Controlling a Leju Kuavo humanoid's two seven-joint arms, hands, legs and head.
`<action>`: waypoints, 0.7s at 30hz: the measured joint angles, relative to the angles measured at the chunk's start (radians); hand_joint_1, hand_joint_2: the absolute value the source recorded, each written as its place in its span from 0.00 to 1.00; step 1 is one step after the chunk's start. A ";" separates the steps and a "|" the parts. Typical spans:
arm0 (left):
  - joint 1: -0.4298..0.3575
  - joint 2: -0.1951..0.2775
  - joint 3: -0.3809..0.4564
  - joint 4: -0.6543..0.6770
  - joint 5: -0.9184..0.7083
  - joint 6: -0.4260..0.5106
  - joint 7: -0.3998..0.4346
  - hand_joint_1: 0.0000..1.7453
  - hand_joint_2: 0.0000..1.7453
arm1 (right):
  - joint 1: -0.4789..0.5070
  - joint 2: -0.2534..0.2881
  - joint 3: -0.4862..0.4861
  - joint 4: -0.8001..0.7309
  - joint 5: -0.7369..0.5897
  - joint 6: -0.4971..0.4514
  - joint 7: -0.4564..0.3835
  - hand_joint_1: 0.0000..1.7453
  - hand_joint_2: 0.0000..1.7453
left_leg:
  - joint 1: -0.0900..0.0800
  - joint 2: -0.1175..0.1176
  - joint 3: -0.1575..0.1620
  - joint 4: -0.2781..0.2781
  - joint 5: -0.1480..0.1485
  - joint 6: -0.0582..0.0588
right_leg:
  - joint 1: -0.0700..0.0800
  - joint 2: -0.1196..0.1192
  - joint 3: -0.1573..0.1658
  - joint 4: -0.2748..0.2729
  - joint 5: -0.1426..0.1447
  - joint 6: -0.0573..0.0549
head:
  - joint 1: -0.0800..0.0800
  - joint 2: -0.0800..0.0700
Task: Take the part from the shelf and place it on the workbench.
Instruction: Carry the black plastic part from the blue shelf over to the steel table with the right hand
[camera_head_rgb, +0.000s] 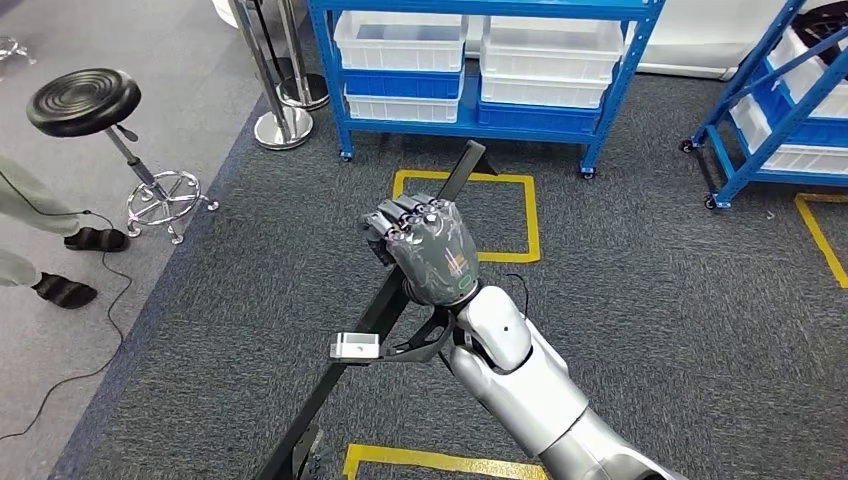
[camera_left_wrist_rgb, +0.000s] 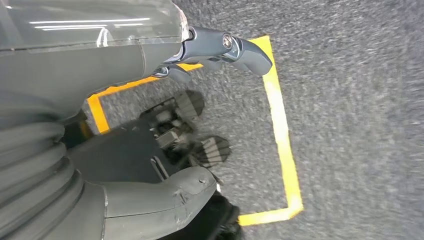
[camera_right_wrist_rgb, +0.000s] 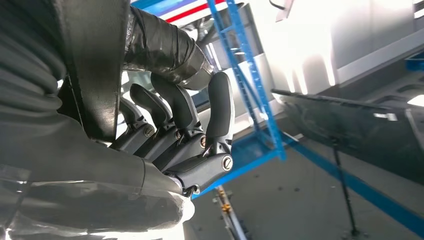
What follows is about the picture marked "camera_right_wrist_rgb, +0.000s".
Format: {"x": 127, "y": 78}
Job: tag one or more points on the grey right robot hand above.
{"x": 82, "y": 172}

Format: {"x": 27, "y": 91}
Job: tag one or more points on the blue shelf rack on casters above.
{"x": 256, "y": 82}

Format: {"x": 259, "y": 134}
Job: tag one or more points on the metal rod with brass fitting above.
{"x": 228, "y": 212}

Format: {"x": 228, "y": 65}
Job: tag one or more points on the thin black stand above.
{"x": 344, "y": 185}

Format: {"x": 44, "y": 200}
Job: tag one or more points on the dark blurred panel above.
{"x": 348, "y": 132}

